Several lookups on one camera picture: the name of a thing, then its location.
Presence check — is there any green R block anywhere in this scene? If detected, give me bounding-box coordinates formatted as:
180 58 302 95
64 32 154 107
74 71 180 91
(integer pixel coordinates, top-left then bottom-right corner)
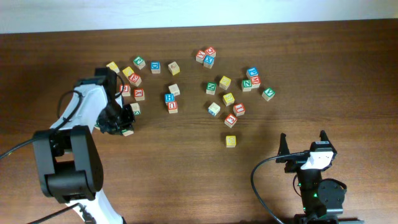
121 129 134 136

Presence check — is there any yellow S block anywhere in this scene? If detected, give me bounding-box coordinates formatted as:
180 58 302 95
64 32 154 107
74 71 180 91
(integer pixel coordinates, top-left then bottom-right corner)
226 136 237 147

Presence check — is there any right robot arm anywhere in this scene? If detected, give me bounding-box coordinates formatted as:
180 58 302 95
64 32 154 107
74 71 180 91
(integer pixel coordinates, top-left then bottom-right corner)
276 130 364 223

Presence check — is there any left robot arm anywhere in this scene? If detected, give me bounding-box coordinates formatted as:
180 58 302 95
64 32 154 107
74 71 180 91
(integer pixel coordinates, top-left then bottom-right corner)
33 67 135 223

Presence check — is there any plain 8 block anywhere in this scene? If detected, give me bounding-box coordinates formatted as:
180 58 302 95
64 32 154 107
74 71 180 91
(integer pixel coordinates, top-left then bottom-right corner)
130 103 141 116

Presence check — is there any red 6 block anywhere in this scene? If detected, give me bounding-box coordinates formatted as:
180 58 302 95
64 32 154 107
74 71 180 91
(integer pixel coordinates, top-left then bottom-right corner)
119 84 131 97

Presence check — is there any red y block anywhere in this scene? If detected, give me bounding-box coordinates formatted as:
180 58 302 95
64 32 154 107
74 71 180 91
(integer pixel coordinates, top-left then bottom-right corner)
133 88 145 101
195 50 206 63

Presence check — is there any red E block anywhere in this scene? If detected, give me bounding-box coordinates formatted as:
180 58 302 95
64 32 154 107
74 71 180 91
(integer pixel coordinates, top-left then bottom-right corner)
128 73 142 86

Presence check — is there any yellow block behind E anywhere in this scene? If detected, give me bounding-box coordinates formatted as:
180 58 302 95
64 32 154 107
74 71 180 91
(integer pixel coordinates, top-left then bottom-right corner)
122 67 134 78

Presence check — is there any green V block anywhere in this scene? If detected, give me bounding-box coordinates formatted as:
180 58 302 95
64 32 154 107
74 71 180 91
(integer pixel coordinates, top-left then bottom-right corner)
262 88 275 101

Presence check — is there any blue H block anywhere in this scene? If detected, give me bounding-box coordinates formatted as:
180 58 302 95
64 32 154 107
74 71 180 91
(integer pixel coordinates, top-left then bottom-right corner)
164 93 175 105

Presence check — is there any red I block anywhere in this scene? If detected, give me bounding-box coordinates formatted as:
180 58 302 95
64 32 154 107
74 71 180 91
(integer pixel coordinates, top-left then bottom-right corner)
233 103 246 116

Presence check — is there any red U block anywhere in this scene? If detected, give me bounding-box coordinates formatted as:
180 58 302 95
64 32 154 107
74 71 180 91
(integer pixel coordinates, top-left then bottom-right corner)
167 101 178 114

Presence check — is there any green P block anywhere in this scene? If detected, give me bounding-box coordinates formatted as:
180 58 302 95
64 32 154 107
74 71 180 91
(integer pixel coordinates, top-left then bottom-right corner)
133 56 146 70

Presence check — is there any plain picture block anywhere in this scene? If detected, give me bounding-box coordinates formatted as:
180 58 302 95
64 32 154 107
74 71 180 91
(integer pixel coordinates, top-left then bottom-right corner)
169 83 180 96

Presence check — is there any blue D block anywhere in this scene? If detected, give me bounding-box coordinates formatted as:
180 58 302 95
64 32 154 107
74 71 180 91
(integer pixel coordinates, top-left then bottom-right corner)
150 61 161 74

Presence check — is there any red M block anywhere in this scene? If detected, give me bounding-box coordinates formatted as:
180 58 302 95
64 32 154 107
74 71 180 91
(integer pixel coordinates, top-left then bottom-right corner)
250 75 261 88

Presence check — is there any yellow B block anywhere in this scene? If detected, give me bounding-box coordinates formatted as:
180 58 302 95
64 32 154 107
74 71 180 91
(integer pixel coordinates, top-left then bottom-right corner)
223 93 235 106

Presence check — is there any green N block right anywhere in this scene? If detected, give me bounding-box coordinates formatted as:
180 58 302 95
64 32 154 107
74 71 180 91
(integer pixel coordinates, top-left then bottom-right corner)
241 80 252 92

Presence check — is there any green n block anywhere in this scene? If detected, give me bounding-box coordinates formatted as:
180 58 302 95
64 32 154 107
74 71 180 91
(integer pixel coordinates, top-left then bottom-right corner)
206 82 217 95
241 80 252 92

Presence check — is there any plain block yellow side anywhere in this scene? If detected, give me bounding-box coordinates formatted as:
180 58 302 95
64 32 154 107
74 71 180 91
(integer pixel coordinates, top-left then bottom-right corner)
168 62 180 75

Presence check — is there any plain block blue side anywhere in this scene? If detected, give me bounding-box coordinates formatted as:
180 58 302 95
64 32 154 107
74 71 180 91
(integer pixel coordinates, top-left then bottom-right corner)
208 103 221 116

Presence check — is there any blue P block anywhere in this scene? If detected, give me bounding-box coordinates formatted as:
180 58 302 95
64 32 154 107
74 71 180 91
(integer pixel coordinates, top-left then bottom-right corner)
246 67 259 79

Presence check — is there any green N block centre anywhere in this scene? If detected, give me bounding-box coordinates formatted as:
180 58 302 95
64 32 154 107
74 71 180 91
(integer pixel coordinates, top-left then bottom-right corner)
206 82 217 95

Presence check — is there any red Y block top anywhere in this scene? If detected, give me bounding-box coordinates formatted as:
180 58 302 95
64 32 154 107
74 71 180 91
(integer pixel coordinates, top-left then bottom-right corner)
195 50 206 63

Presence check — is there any blue X block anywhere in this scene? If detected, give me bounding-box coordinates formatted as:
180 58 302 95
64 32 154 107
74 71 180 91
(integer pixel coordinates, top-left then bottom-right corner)
203 55 215 68

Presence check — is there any red Q block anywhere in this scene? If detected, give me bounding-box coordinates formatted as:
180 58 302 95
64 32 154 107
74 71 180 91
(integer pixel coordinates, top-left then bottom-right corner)
205 47 216 58

